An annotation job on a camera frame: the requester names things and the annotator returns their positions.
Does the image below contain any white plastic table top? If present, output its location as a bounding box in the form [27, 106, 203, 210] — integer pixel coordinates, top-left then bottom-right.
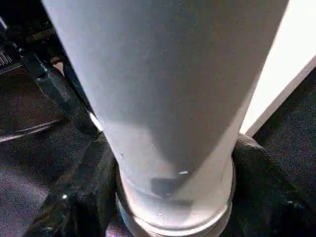
[239, 0, 316, 138]

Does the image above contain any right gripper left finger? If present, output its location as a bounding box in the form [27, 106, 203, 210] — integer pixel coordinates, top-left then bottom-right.
[22, 132, 121, 237]

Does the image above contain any black work mat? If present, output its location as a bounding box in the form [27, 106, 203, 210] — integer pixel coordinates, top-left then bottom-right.
[0, 30, 316, 237]

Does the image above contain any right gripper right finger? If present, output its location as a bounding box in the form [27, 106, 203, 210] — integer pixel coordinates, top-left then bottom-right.
[221, 132, 316, 237]

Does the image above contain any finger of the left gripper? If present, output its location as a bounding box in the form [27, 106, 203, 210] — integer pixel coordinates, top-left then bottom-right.
[19, 48, 101, 137]

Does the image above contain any white plastic table leg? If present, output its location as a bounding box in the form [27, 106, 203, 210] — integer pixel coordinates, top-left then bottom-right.
[41, 0, 290, 237]

